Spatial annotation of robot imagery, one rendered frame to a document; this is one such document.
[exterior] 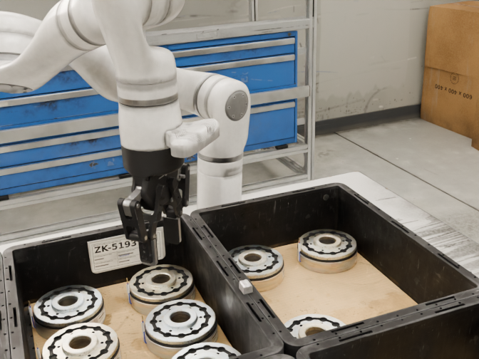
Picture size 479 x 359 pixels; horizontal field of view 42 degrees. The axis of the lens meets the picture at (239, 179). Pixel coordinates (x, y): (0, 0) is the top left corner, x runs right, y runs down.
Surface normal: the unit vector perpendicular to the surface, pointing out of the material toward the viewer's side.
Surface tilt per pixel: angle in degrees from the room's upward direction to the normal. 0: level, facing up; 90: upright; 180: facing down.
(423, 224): 0
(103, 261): 90
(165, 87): 90
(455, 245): 0
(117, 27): 107
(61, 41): 117
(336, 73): 90
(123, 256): 90
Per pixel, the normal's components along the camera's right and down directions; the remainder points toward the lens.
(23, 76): -0.07, 0.95
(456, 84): -0.91, 0.15
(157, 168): 0.26, 0.37
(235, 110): 0.62, 0.39
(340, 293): -0.04, -0.92
